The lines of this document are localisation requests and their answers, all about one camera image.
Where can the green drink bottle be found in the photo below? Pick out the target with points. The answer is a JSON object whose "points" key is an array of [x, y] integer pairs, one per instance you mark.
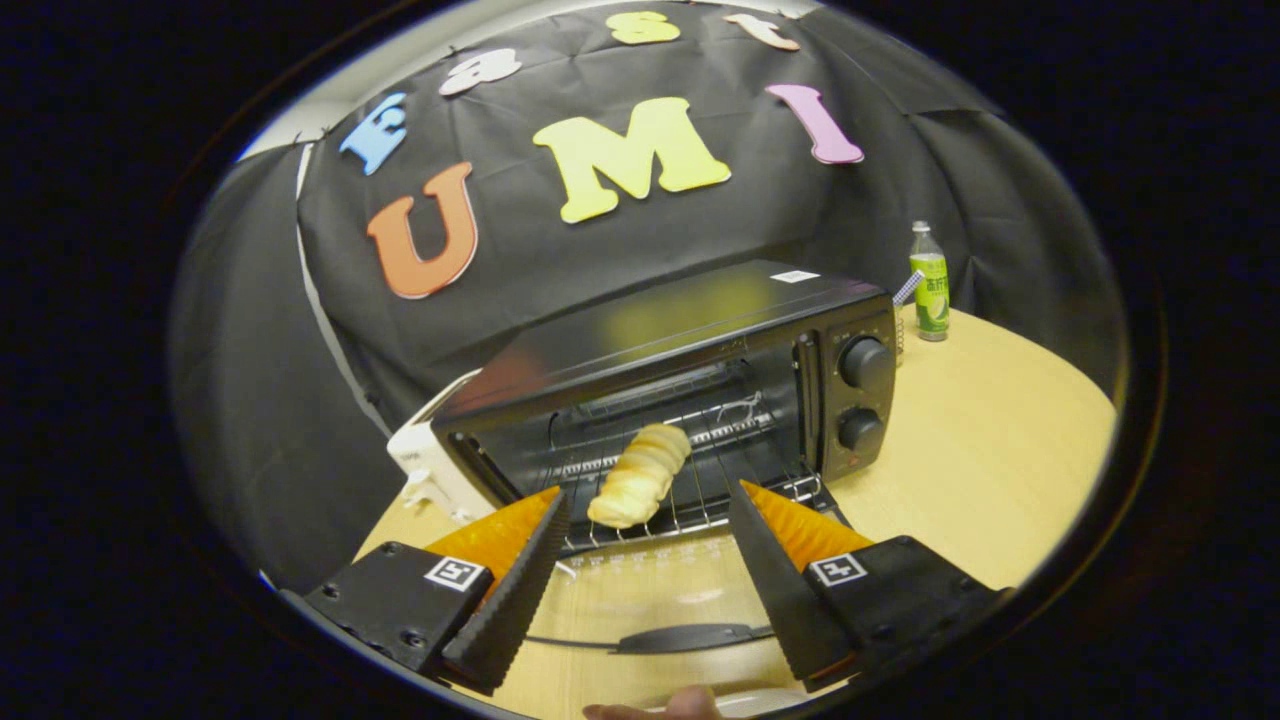
{"points": [[930, 290]]}

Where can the sliced bread roll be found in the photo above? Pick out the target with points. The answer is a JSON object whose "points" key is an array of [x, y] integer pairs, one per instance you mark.
{"points": [[640, 475]]}

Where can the black toaster oven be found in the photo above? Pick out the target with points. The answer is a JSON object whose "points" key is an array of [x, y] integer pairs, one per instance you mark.
{"points": [[700, 310]]}

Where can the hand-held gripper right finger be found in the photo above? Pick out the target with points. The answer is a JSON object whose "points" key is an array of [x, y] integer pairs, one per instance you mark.
{"points": [[785, 600]]}

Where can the white pop-up toaster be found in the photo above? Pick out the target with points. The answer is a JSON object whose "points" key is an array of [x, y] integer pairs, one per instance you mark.
{"points": [[425, 460]]}

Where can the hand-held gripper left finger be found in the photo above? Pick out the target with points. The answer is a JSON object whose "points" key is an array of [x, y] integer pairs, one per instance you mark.
{"points": [[515, 610]]}

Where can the white plate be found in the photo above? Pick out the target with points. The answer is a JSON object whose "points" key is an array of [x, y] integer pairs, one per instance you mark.
{"points": [[750, 700]]}

